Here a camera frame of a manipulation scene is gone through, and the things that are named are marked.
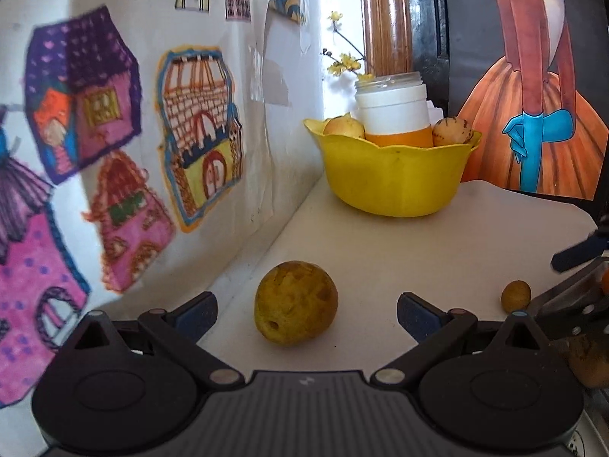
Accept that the wooden round frame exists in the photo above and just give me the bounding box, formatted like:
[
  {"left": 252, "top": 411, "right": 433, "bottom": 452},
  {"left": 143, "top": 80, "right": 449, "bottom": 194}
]
[{"left": 357, "top": 0, "right": 416, "bottom": 78}]

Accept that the orange dress figure poster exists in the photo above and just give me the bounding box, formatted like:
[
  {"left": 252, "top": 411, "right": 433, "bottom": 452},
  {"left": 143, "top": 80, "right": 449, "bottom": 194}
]
[{"left": 456, "top": 0, "right": 609, "bottom": 201}]

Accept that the yellow scalloped plastic bowl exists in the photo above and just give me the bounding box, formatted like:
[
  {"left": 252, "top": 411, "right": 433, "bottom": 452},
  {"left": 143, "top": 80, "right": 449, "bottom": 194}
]
[{"left": 304, "top": 114, "right": 483, "bottom": 219}]

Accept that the brown walnut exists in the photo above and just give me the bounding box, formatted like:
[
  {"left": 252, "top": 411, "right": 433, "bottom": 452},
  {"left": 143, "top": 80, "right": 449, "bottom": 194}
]
[{"left": 501, "top": 280, "right": 532, "bottom": 312}]

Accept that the yellow flower sprig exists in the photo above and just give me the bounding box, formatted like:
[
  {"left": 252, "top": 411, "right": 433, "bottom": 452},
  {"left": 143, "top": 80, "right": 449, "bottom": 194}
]
[{"left": 322, "top": 10, "right": 377, "bottom": 83}]

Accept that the pale yellow fruit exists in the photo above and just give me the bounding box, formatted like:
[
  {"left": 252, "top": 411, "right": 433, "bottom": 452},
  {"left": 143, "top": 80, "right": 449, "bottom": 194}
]
[{"left": 323, "top": 113, "right": 367, "bottom": 140}]

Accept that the white plastic jar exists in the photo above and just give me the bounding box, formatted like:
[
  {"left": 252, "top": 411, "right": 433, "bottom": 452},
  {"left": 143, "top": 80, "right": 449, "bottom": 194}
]
[{"left": 354, "top": 71, "right": 432, "bottom": 137}]

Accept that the striped pepino melon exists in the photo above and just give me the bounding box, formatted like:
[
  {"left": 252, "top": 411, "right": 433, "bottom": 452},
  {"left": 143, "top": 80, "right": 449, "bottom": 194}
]
[{"left": 431, "top": 116, "right": 475, "bottom": 147}]

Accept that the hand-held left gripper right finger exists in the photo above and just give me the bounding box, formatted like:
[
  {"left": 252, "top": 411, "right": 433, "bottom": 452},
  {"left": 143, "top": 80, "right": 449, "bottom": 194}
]
[{"left": 370, "top": 292, "right": 539, "bottom": 388}]

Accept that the coloured houses drawing poster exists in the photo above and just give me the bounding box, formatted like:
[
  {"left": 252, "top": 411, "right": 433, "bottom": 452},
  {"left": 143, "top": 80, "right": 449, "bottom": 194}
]
[{"left": 0, "top": 0, "right": 310, "bottom": 410}]

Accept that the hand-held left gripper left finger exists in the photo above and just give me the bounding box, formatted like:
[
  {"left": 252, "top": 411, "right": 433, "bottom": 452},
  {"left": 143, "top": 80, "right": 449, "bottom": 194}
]
[{"left": 71, "top": 292, "right": 246, "bottom": 388}]

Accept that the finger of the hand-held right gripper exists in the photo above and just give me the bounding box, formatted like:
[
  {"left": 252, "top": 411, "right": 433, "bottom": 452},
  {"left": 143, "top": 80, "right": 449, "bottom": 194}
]
[
  {"left": 527, "top": 256, "right": 609, "bottom": 344},
  {"left": 551, "top": 228, "right": 609, "bottom": 273}
]

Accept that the white plastic object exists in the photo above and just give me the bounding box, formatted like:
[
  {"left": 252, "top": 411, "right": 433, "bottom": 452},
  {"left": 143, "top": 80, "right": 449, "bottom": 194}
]
[{"left": 566, "top": 388, "right": 609, "bottom": 457}]

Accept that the round yellow-green fruit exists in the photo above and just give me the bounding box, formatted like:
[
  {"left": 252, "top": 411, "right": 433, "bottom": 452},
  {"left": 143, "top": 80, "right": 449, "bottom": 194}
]
[{"left": 254, "top": 260, "right": 340, "bottom": 348}]

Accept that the large speckled yellow-green fruit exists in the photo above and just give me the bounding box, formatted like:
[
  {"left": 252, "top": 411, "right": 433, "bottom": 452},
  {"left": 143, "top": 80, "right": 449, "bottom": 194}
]
[{"left": 568, "top": 334, "right": 609, "bottom": 390}]

